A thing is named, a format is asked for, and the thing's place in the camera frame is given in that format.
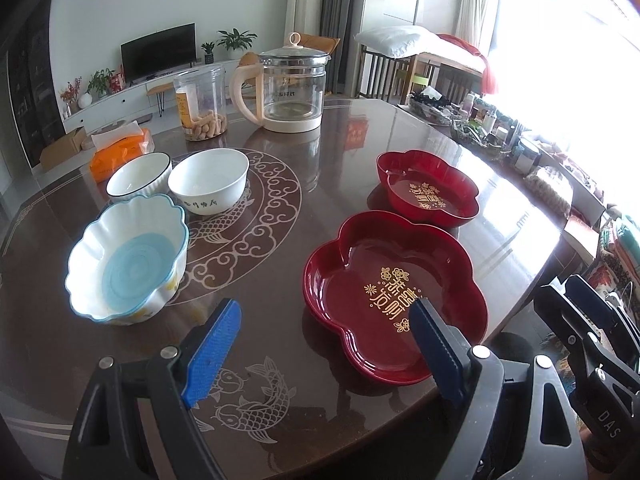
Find woven basket with dark packets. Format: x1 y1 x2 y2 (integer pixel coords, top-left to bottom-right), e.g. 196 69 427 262
409 87 463 126

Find ribbed white bowl black rim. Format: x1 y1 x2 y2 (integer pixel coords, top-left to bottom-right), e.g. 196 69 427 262
106 152 173 204

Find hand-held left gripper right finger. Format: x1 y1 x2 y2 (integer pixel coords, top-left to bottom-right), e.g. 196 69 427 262
408 297 586 480

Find glass jar with lid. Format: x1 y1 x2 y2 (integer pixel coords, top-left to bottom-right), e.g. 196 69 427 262
510 137 541 176

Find red flowers in vase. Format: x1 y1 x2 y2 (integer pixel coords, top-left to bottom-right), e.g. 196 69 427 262
60 77 83 116

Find scalloped blue and white bowl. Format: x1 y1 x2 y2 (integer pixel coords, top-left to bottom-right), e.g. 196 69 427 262
66 194 190 327

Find clear bag of snacks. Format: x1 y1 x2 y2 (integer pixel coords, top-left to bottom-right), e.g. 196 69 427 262
525 165 573 218

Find glass kettle with cream handle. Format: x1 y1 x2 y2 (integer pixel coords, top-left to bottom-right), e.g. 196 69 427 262
229 32 332 133

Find white television cabinet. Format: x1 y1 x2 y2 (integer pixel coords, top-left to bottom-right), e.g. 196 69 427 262
61 57 251 133

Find wooden bench with metal legs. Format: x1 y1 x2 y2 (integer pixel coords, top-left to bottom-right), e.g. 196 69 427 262
146 81 177 118

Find leafy potted plant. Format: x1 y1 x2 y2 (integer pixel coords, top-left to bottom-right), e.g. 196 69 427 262
87 68 116 99

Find clear plastic jar of peanuts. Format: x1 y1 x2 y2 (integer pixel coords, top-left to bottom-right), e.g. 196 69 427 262
173 66 230 142

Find standing air conditioner with cover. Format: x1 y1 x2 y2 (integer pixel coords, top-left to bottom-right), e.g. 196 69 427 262
282 0 326 43

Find cardboard box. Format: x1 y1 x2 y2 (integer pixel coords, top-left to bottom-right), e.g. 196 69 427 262
39 127 87 171

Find red cloth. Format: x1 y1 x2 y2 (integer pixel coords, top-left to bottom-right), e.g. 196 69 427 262
437 32 498 96

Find orange tissue pack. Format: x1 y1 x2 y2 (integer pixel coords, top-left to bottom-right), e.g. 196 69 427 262
89 121 153 183

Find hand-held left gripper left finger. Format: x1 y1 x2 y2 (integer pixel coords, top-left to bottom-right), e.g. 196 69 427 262
62 298 242 480

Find white pillow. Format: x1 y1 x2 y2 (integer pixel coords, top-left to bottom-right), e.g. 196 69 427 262
354 25 441 58

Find plain white printed bowl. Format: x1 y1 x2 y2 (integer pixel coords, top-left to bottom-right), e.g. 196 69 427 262
167 148 250 217

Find black television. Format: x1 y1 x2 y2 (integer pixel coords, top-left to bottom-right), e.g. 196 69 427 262
120 23 197 83

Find dark display cabinet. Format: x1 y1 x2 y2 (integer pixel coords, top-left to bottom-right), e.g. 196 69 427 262
0 7 56 171

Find woven basket of bottles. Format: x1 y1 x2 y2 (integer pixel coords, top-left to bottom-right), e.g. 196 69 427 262
450 110 516 153

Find large green potted plant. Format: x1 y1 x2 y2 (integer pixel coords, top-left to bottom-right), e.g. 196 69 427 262
216 28 258 61

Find small red flower-shaped plate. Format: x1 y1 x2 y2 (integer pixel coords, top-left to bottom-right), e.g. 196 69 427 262
376 150 480 228

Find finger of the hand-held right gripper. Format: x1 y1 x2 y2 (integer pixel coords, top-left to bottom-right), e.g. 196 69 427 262
533 284 621 376
564 274 640 361

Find large red flower-shaped plate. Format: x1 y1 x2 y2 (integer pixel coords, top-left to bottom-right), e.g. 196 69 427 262
303 211 489 386

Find wooden crib bed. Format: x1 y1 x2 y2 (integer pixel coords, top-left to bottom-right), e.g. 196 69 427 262
357 42 488 106

